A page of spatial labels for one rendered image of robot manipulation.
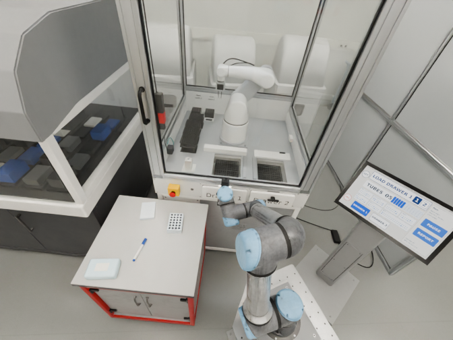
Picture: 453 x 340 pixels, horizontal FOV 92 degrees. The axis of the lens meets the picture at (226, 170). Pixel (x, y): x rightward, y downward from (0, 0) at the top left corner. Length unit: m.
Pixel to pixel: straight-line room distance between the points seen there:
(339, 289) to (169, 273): 1.53
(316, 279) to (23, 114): 2.24
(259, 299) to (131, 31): 1.10
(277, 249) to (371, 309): 1.83
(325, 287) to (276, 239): 1.62
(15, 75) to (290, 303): 1.35
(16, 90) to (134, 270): 0.94
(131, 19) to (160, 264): 1.14
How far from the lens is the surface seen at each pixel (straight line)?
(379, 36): 1.10
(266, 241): 0.69
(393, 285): 2.70
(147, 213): 1.52
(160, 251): 1.39
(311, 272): 2.30
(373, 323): 2.43
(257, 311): 0.96
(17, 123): 1.22
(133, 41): 1.08
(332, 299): 2.29
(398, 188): 1.54
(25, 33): 1.21
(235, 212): 1.07
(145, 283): 1.33
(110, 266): 1.37
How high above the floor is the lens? 1.99
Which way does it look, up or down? 43 degrees down
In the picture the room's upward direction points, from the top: 6 degrees clockwise
